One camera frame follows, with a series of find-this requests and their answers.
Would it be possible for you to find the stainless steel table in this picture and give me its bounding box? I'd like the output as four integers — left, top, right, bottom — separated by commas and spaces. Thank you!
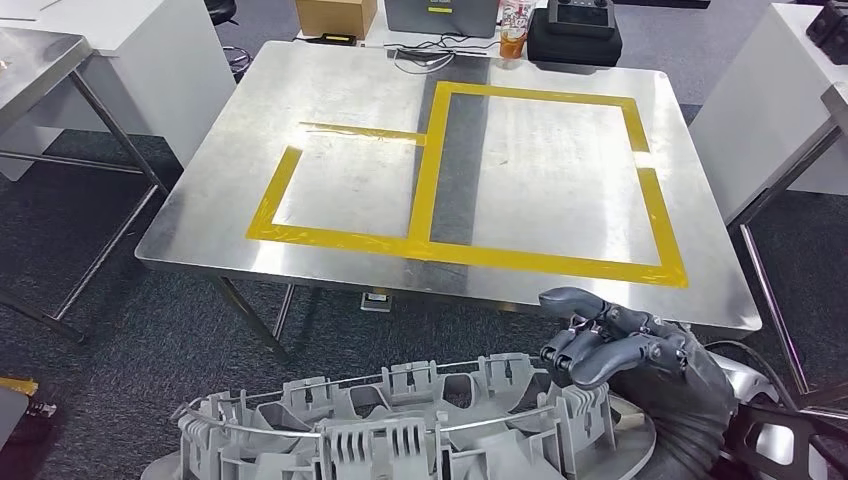
727, 82, 848, 415
0, 26, 170, 346

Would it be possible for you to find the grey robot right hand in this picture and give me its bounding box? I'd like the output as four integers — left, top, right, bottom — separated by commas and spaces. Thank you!
537, 286, 738, 480

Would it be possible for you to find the black office stool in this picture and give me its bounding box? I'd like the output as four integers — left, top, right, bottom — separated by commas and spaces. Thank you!
203, 0, 254, 82

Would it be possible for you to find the stainless steel workbench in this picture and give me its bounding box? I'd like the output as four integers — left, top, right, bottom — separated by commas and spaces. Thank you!
134, 39, 763, 364

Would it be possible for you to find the grey laptop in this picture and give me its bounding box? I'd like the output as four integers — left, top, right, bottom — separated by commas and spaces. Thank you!
384, 0, 499, 39

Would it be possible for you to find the silver plastic wheel hubcap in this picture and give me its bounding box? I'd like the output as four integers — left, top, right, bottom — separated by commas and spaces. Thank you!
140, 354, 657, 480

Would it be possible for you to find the clear plastic drink cup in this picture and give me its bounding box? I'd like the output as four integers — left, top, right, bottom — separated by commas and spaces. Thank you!
498, 0, 537, 61

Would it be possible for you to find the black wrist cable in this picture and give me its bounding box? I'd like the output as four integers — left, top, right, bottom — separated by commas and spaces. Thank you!
705, 339, 800, 412

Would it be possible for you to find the black equipment box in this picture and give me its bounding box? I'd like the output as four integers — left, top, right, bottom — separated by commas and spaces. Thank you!
804, 0, 848, 66

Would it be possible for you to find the brown cardboard box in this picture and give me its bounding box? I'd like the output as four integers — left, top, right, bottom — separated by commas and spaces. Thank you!
294, 0, 379, 40

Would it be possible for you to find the black remote controller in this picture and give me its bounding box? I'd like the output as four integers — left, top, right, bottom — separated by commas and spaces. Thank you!
546, 0, 617, 38

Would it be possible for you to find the black cable bundle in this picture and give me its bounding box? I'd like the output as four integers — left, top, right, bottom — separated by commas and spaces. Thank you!
384, 36, 505, 75

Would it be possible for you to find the yellow tape on workbench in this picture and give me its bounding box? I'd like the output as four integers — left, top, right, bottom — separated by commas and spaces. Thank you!
245, 80, 690, 289

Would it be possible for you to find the black carrying case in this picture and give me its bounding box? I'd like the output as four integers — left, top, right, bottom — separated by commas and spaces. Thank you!
526, 7, 624, 68

